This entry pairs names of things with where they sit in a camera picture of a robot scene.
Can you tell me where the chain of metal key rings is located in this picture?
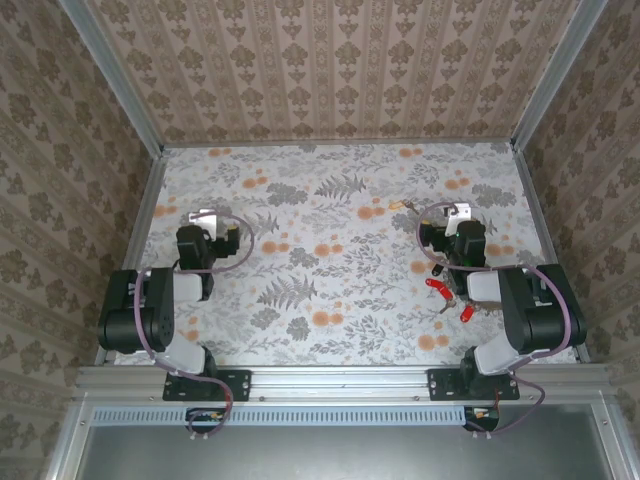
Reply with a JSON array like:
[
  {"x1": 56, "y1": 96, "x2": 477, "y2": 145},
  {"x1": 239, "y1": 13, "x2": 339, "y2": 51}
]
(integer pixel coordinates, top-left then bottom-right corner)
[{"x1": 437, "y1": 297, "x2": 501, "y2": 316}]

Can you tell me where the floral patterned table cover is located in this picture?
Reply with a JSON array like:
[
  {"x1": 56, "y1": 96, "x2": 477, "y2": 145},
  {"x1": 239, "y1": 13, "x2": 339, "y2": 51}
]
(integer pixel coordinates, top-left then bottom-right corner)
[{"x1": 114, "y1": 142, "x2": 581, "y2": 366}]

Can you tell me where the grey metal sheet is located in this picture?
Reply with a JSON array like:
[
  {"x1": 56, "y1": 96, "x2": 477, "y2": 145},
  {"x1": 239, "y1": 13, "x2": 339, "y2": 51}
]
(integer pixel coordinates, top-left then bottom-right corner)
[{"x1": 74, "y1": 404, "x2": 619, "y2": 480}]

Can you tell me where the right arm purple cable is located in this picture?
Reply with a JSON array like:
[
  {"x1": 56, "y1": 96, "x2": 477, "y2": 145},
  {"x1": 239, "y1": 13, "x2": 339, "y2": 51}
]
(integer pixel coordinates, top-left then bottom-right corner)
[{"x1": 417, "y1": 201, "x2": 575, "y2": 441}]

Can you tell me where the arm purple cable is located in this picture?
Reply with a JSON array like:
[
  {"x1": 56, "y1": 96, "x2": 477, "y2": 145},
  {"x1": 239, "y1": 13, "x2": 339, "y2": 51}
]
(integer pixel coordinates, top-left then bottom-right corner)
[
  {"x1": 133, "y1": 209, "x2": 256, "y2": 444},
  {"x1": 417, "y1": 201, "x2": 575, "y2": 441}
]

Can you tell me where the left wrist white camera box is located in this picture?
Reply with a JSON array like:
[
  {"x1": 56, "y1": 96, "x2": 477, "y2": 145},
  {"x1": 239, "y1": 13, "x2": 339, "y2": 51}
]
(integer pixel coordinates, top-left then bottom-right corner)
[{"x1": 188, "y1": 208, "x2": 218, "y2": 237}]

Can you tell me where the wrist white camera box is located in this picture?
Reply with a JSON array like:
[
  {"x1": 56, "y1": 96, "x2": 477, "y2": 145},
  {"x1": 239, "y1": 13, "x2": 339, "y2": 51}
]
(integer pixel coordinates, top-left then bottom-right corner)
[
  {"x1": 445, "y1": 201, "x2": 474, "y2": 232},
  {"x1": 188, "y1": 208, "x2": 218, "y2": 237}
]

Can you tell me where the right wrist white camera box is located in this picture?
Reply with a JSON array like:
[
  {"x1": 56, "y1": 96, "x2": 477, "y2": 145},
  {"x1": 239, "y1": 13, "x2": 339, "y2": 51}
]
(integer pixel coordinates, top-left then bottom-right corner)
[{"x1": 445, "y1": 201, "x2": 474, "y2": 232}]

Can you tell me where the aluminium table side rail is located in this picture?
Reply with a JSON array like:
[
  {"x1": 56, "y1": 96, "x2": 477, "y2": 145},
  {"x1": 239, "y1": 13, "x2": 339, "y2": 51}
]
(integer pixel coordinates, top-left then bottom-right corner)
[
  {"x1": 93, "y1": 147, "x2": 170, "y2": 366},
  {"x1": 513, "y1": 142, "x2": 595, "y2": 365}
]

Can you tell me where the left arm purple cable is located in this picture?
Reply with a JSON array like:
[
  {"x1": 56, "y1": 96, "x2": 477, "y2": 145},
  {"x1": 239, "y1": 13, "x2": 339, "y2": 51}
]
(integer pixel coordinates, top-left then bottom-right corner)
[{"x1": 133, "y1": 209, "x2": 256, "y2": 444}]

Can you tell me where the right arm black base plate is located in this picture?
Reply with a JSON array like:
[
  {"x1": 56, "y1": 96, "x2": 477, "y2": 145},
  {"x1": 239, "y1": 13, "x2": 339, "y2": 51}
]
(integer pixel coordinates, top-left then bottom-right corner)
[{"x1": 427, "y1": 368, "x2": 521, "y2": 402}]

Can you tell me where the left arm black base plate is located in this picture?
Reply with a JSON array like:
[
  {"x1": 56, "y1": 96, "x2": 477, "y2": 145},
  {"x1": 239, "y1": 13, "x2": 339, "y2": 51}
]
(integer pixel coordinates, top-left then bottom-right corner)
[{"x1": 162, "y1": 368, "x2": 251, "y2": 402}]

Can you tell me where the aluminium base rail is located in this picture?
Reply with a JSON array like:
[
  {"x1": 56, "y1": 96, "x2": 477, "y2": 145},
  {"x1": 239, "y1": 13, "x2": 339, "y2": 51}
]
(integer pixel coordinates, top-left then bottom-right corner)
[{"x1": 74, "y1": 363, "x2": 614, "y2": 401}]

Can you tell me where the aluminium upright frame post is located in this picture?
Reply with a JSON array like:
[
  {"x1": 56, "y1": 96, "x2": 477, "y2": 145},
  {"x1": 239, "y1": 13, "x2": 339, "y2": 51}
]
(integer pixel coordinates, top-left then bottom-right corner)
[
  {"x1": 58, "y1": 0, "x2": 166, "y2": 155},
  {"x1": 508, "y1": 0, "x2": 610, "y2": 152}
]

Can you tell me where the grey slotted cable duct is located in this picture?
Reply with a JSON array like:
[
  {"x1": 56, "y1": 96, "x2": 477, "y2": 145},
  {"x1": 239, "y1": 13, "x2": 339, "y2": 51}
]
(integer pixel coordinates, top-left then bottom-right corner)
[{"x1": 92, "y1": 405, "x2": 501, "y2": 427}]

